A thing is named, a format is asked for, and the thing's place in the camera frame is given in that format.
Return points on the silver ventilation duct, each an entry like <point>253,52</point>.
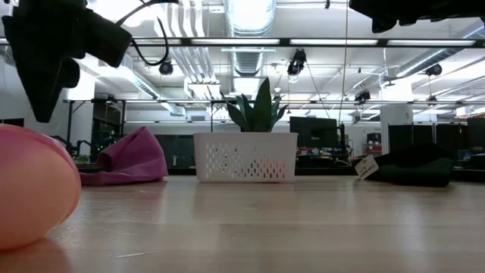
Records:
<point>250,60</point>

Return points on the black ceiling mounted camera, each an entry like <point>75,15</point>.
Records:
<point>434,70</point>
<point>297,62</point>
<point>362,96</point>
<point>166,68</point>

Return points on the green artificial snake plant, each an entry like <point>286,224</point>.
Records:
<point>261,110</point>

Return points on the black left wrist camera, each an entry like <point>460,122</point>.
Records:
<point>106,36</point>

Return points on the black horizontal rig beam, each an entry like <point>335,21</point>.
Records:
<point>284,42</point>

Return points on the white perforated plastic basket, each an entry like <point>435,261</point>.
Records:
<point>246,142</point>

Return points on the orange pink toy peach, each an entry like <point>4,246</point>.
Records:
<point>34,186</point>

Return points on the dark cabinet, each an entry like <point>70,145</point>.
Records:
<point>178,151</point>

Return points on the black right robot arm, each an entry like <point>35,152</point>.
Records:
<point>424,9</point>

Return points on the black shelf rack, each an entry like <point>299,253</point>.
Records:
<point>108,129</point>

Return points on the black partition panels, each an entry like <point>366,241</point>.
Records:
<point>424,134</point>

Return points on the black computer monitor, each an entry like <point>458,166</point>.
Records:
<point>312,132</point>

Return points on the purple cloth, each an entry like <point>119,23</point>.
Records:
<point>132,159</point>

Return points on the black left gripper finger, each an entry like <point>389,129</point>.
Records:
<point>36,68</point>
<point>72,74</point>

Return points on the white handwritten paper tag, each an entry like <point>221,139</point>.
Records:
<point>367,167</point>

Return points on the red storage box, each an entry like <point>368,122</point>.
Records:
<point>373,148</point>

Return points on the dark wall monitor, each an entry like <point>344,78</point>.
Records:
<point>13,122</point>

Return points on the black cloth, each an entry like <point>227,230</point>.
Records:
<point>413,170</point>

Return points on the background black robot arm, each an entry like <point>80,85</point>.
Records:
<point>77,146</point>

